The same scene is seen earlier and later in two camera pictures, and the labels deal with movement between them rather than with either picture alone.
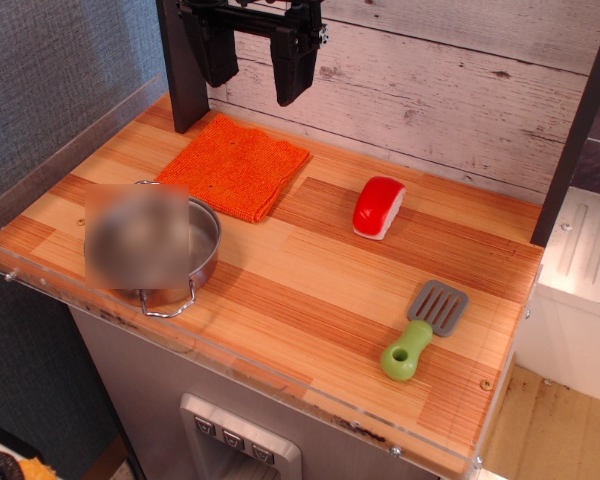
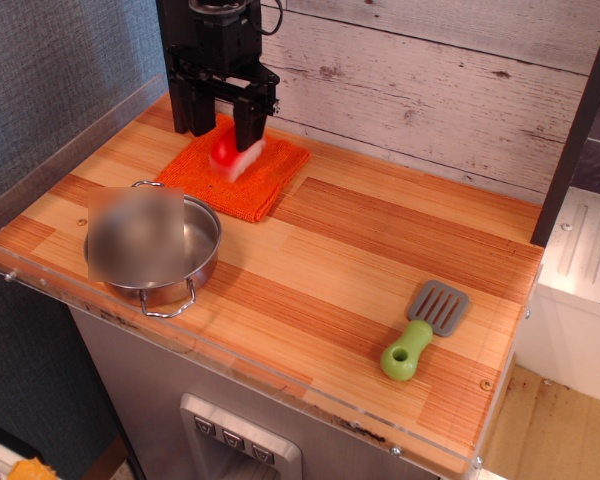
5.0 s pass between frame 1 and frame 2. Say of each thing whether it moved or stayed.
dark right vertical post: stayed
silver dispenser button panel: stayed
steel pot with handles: stayed
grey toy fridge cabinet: stayed
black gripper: moved
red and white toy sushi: moved
